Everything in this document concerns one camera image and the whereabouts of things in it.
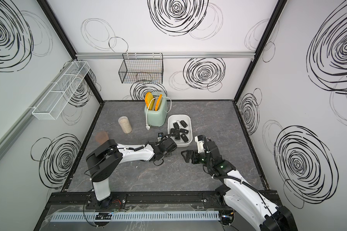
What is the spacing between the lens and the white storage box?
0.98 metres

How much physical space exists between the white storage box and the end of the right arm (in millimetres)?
216

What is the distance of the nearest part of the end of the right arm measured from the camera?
23.1 inches
